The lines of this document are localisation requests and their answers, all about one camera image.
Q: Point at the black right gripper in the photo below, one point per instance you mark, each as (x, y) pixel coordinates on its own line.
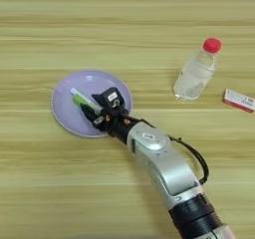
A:
(116, 125)

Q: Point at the green rectangular block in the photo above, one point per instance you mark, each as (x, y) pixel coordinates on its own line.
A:
(77, 101)

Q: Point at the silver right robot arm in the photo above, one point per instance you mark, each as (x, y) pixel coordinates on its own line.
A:
(169, 170)

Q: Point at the lilac round plate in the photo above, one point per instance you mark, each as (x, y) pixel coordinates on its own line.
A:
(66, 113)

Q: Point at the clear bottle with red cap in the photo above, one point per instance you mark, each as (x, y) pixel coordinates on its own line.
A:
(196, 75)

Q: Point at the red and white small box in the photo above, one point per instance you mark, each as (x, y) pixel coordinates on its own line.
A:
(239, 101)

